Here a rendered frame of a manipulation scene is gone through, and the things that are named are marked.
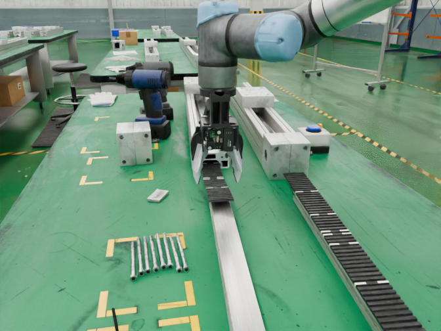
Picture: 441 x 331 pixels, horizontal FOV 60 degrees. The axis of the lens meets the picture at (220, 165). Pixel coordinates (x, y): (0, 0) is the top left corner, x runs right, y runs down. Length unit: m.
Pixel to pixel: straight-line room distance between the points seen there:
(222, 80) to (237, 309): 0.40
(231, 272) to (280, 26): 0.39
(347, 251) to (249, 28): 0.40
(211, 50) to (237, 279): 0.39
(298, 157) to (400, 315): 0.50
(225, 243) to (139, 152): 0.49
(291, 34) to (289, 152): 0.38
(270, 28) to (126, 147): 0.57
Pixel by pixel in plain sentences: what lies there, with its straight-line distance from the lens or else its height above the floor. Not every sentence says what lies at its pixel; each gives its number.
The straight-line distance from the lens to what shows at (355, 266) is 0.64.
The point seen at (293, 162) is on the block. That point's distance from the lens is 0.97.
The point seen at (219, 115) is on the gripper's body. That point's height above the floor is 0.99.
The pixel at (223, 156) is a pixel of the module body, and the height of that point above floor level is 0.81.
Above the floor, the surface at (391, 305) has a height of 0.81.
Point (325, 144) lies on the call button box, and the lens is 1.18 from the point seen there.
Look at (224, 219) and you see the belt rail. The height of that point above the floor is 0.81.
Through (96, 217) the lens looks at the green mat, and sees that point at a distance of 0.84.
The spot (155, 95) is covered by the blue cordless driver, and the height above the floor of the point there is 0.92.
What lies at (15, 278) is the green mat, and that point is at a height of 0.78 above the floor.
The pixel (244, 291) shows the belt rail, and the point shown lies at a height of 0.81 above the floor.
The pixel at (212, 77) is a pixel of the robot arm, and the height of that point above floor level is 1.06.
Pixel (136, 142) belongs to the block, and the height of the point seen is 0.84.
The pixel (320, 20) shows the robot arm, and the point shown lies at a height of 1.16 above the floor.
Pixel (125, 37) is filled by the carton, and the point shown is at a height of 0.87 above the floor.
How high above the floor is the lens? 1.18
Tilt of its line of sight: 22 degrees down
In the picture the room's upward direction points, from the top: straight up
